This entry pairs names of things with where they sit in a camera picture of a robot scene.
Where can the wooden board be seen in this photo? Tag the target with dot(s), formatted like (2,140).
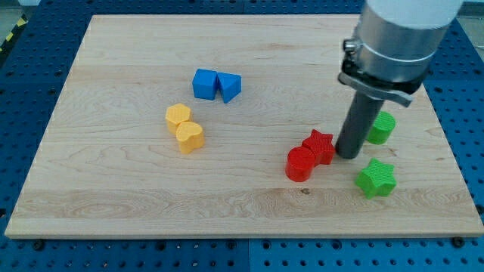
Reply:
(108,168)

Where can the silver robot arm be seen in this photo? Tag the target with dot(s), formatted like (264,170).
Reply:
(389,53)

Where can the blue triangular block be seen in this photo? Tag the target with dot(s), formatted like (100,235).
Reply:
(229,86)

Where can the yellow hexagon block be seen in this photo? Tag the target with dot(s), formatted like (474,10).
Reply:
(175,115)

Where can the blue cube block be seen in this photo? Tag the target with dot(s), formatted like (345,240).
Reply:
(205,84)

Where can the green cylinder block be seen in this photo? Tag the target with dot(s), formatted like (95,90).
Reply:
(382,128)

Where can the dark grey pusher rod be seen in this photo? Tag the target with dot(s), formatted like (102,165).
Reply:
(357,125)

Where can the red cylinder block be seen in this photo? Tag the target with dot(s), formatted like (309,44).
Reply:
(300,163)

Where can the red star block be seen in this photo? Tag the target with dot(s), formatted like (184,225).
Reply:
(322,147)

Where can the yellow heart block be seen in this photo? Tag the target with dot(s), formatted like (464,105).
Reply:
(190,136)

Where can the green star block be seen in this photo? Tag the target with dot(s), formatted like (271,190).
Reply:
(377,179)

